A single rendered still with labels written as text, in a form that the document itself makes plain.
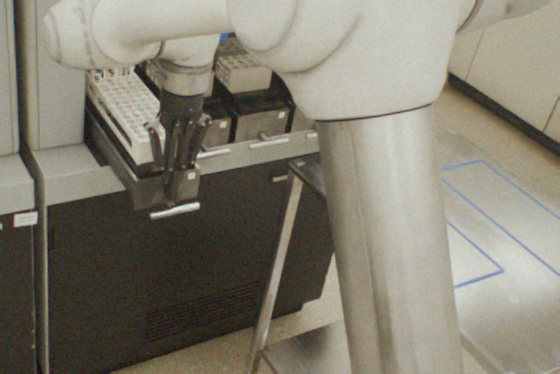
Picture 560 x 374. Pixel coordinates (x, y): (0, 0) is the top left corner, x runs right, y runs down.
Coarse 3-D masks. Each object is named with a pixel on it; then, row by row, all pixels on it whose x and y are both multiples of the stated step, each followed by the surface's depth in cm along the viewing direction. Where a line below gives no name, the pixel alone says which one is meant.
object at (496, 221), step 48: (288, 192) 144; (480, 192) 141; (528, 192) 143; (288, 240) 151; (480, 240) 128; (528, 240) 130; (480, 288) 117; (528, 288) 119; (336, 336) 178; (480, 336) 108; (528, 336) 109
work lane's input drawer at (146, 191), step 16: (96, 112) 146; (96, 128) 145; (96, 144) 146; (112, 144) 139; (112, 160) 139; (128, 160) 135; (128, 176) 133; (144, 176) 131; (160, 176) 132; (192, 176) 136; (128, 192) 135; (144, 192) 133; (160, 192) 135; (192, 192) 139; (176, 208) 134; (192, 208) 135
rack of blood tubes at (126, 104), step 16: (112, 80) 148; (128, 80) 149; (112, 96) 142; (128, 96) 144; (144, 96) 144; (112, 112) 139; (128, 112) 138; (144, 112) 139; (112, 128) 141; (128, 128) 133; (144, 128) 134; (160, 128) 135; (128, 144) 139; (144, 144) 131; (176, 144) 134; (144, 160) 133
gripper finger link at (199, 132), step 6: (204, 114) 128; (210, 120) 127; (198, 126) 128; (204, 126) 127; (198, 132) 128; (204, 132) 128; (192, 138) 130; (198, 138) 128; (192, 144) 130; (198, 144) 129; (192, 150) 130; (198, 150) 130; (192, 156) 130; (192, 162) 130
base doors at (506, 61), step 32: (480, 32) 349; (512, 32) 333; (544, 32) 318; (448, 64) 371; (480, 64) 352; (512, 64) 336; (544, 64) 321; (512, 96) 339; (544, 96) 324; (544, 128) 328
